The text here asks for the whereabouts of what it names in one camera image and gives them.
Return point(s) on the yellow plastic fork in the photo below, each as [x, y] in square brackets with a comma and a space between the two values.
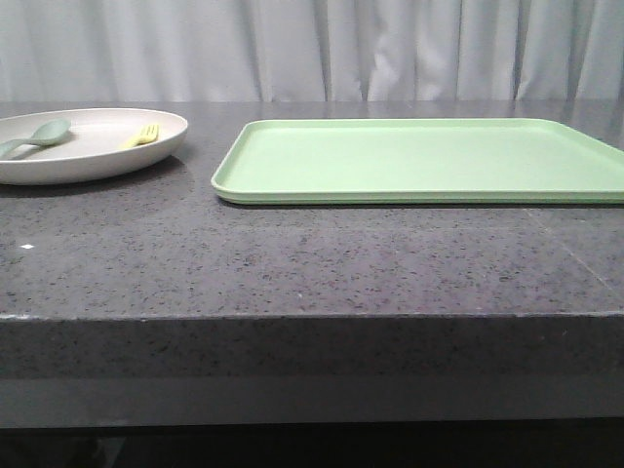
[145, 135]

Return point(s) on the beige round plate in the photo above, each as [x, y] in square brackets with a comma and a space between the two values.
[92, 150]

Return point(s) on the light green plastic tray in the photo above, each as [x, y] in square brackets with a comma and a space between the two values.
[422, 161]

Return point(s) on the teal green spoon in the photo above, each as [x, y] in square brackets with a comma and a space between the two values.
[49, 134]

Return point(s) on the grey pleated curtain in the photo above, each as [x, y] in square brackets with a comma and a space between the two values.
[310, 50]

